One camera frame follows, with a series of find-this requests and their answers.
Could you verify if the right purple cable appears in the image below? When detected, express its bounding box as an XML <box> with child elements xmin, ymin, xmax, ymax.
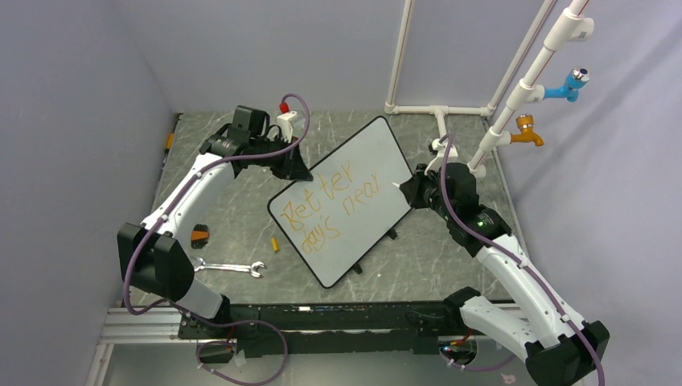
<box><xmin>437</xmin><ymin>133</ymin><xmax>607</xmax><ymax>386</ymax></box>

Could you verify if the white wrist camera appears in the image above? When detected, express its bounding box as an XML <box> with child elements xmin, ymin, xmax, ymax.
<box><xmin>276</xmin><ymin>102</ymin><xmax>306</xmax><ymax>142</ymax></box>
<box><xmin>426</xmin><ymin>136</ymin><xmax>458</xmax><ymax>171</ymax></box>

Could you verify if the orange brass faucet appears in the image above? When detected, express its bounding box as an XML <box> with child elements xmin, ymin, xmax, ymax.
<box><xmin>510</xmin><ymin>114</ymin><xmax>544</xmax><ymax>147</ymax></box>

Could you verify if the white pvc pipe frame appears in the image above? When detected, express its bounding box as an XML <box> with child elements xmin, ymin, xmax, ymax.
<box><xmin>384</xmin><ymin>0</ymin><xmax>594</xmax><ymax>179</ymax></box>

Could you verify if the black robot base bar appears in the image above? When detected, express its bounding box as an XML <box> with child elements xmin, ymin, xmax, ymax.
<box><xmin>178</xmin><ymin>301</ymin><xmax>483</xmax><ymax>362</ymax></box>

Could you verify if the blue faucet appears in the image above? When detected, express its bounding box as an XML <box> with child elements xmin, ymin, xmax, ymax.
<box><xmin>543</xmin><ymin>67</ymin><xmax>590</xmax><ymax>103</ymax></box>

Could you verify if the white whiteboard black frame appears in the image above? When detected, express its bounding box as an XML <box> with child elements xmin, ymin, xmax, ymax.
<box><xmin>267</xmin><ymin>117</ymin><xmax>412</xmax><ymax>289</ymax></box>

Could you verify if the purple cable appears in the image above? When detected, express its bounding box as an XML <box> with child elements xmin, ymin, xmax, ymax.
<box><xmin>437</xmin><ymin>133</ymin><xmax>607</xmax><ymax>386</ymax></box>
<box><xmin>121</xmin><ymin>92</ymin><xmax>312</xmax><ymax>386</ymax></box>

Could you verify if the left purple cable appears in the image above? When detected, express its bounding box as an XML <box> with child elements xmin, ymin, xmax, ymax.
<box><xmin>121</xmin><ymin>92</ymin><xmax>312</xmax><ymax>386</ymax></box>

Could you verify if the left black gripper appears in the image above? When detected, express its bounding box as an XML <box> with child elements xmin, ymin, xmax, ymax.
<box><xmin>251</xmin><ymin>134</ymin><xmax>313</xmax><ymax>182</ymax></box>

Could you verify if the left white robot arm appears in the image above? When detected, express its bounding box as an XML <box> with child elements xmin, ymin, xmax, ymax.
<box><xmin>117</xmin><ymin>101</ymin><xmax>313</xmax><ymax>338</ymax></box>

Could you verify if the yellow marker cap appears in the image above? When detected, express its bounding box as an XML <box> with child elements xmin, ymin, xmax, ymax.
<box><xmin>271</xmin><ymin>237</ymin><xmax>281</xmax><ymax>253</ymax></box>

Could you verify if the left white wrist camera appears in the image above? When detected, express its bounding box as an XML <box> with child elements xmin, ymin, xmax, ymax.
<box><xmin>276</xmin><ymin>102</ymin><xmax>306</xmax><ymax>142</ymax></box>

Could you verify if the orange-tipped tool at edge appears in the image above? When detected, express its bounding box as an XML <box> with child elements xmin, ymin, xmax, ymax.
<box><xmin>162</xmin><ymin>113</ymin><xmax>182</xmax><ymax>163</ymax></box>

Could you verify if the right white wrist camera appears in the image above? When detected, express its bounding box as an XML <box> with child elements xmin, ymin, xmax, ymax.
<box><xmin>426</xmin><ymin>136</ymin><xmax>458</xmax><ymax>171</ymax></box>

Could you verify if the silver open-end wrench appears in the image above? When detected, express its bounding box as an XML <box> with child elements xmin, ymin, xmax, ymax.
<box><xmin>189</xmin><ymin>257</ymin><xmax>267</xmax><ymax>278</ymax></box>

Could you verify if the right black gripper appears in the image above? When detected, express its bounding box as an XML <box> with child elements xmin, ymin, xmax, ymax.
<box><xmin>401</xmin><ymin>163</ymin><xmax>455</xmax><ymax>221</ymax></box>

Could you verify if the black orange hex key set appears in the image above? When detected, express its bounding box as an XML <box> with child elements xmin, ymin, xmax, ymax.
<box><xmin>191</xmin><ymin>224</ymin><xmax>210</xmax><ymax>249</ymax></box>

